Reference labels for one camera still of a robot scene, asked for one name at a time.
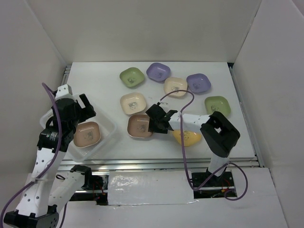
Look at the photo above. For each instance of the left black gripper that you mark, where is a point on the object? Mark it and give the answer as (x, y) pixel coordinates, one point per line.
(89, 107)

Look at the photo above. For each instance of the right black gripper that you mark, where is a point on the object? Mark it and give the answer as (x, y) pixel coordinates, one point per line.
(152, 126)

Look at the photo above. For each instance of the brown plate front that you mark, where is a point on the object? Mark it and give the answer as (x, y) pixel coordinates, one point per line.
(138, 126)

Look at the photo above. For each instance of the brown plate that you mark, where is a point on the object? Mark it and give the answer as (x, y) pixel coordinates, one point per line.
(87, 134)
(138, 126)

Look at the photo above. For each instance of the yellow plate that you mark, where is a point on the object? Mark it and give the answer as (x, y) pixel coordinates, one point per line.
(190, 138)

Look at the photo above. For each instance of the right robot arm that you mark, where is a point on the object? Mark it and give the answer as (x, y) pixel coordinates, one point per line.
(219, 133)

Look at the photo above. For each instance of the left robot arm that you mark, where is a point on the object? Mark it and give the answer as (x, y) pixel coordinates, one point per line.
(40, 206)

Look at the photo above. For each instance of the cream plate left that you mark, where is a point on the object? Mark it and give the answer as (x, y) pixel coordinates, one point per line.
(132, 103)

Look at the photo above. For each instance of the cream plate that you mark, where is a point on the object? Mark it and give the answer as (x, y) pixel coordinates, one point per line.
(132, 103)
(178, 85)

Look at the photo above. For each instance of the cream plate right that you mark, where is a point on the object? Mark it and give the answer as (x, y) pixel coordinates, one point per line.
(178, 85)

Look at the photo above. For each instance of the green plate left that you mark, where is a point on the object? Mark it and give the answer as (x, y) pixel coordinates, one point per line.
(132, 77)

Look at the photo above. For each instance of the green plate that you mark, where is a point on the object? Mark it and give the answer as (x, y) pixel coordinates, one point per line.
(132, 77)
(217, 103)

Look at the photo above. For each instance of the purple plate back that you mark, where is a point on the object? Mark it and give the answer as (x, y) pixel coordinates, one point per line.
(158, 72)

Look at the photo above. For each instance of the purple plate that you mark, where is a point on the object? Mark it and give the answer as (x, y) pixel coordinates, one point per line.
(158, 72)
(198, 83)

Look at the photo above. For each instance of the purple plate right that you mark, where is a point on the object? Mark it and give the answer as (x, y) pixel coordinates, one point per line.
(198, 83)

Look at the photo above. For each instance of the green plate right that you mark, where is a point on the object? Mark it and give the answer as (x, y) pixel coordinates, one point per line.
(217, 103)

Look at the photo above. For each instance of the white cover panel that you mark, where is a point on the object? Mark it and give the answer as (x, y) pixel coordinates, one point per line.
(149, 188)

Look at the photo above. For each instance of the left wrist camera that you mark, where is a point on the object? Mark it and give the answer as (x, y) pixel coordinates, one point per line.
(64, 91)

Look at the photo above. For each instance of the aluminium rail frame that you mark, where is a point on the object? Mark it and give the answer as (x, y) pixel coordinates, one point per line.
(101, 83)

